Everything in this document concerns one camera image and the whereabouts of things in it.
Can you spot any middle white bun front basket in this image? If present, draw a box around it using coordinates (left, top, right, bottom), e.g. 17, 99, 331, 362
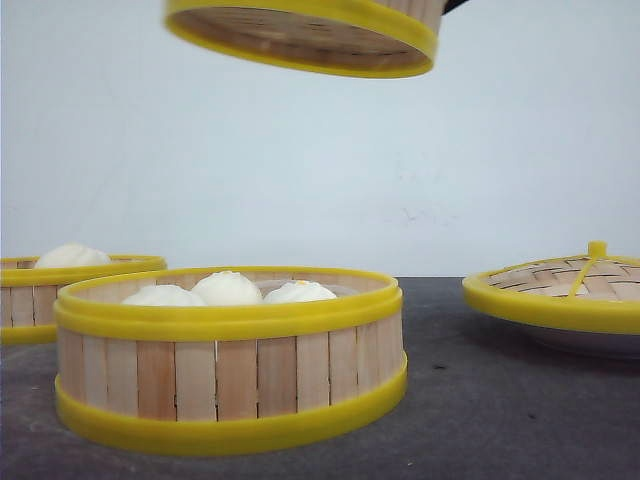
192, 271, 263, 306

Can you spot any bamboo steamer basket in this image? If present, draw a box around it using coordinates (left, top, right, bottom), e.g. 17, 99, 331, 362
54, 266, 408, 456
1, 254, 166, 345

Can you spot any left white bun front basket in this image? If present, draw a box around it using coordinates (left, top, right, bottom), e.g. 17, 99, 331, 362
121, 284, 206, 307

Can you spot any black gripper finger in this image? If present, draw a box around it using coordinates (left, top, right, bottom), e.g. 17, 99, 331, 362
443, 0, 468, 14

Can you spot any white plate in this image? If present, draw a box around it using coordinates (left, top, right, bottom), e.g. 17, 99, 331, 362
516, 324, 639, 361

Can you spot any woven steamer lid yellow rim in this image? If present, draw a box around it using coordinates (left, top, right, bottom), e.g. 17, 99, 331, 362
462, 241, 639, 335

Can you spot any white bun basket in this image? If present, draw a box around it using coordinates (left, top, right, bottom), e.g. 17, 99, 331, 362
121, 284, 206, 307
264, 280, 337, 304
192, 271, 263, 306
34, 242, 111, 269

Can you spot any right white bun front basket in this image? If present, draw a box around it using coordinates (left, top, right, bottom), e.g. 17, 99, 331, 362
264, 280, 337, 304

